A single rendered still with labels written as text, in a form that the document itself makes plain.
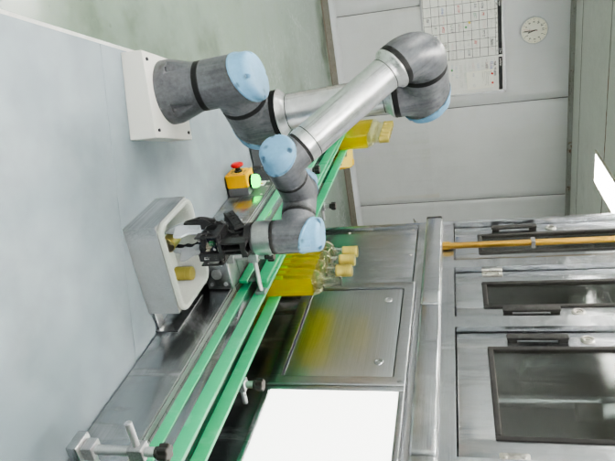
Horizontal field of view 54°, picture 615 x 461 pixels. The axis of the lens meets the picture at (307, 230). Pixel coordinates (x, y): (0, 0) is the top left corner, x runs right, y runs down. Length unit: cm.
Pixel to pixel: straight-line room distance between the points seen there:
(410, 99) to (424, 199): 650
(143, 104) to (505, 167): 663
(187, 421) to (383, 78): 79
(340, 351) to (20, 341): 80
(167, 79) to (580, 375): 117
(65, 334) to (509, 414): 94
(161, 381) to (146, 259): 27
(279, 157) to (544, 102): 651
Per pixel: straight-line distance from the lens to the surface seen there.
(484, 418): 144
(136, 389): 133
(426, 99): 141
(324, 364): 155
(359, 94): 126
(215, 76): 139
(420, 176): 777
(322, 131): 123
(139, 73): 142
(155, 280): 140
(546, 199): 798
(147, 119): 141
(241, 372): 143
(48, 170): 118
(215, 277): 156
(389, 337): 161
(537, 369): 158
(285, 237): 126
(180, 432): 121
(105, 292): 131
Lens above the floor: 147
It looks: 15 degrees down
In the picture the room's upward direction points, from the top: 87 degrees clockwise
